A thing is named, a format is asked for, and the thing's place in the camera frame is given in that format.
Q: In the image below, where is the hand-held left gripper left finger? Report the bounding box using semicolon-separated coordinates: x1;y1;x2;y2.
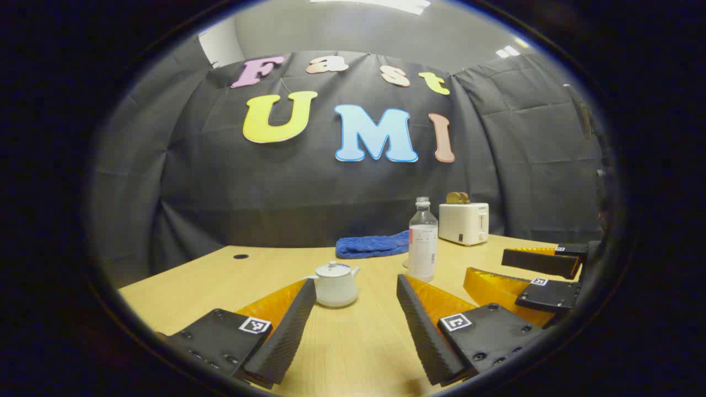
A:
157;278;318;388

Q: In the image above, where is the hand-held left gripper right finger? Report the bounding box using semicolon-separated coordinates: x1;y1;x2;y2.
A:
396;274;550;387

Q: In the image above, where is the white ceramic teacup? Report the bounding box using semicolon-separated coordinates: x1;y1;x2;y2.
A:
305;261;361;308

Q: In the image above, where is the white teacup lid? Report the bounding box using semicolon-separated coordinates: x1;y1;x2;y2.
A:
315;261;350;278

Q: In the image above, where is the clear plastic water bottle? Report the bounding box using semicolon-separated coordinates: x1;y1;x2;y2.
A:
408;197;440;283

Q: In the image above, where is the white toaster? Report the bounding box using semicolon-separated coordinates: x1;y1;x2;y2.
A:
438;202;490;246

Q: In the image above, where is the blue towel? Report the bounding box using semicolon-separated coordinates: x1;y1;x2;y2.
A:
335;230;411;260

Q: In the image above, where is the black backdrop cloth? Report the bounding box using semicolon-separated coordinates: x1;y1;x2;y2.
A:
89;34;608;288

